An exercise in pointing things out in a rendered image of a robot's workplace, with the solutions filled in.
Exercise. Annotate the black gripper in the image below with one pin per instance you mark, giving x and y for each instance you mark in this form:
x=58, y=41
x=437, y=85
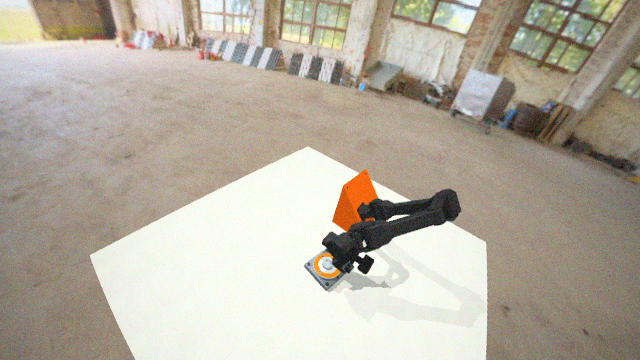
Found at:
x=365, y=263

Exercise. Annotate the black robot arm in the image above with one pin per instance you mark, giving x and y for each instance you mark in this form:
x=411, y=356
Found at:
x=441, y=208

